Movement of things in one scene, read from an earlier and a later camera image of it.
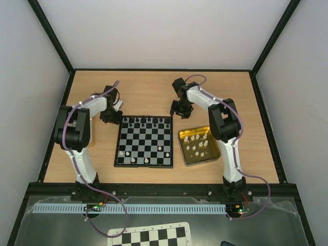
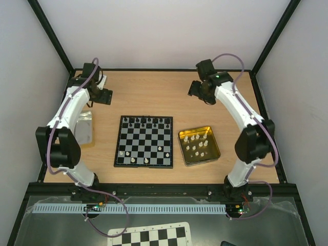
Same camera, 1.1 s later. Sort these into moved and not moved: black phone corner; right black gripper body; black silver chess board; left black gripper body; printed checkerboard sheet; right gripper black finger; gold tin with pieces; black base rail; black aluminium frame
Moved: left black gripper body; right black gripper body; right gripper black finger
Not moved: gold tin with pieces; black aluminium frame; black phone corner; black silver chess board; black base rail; printed checkerboard sheet
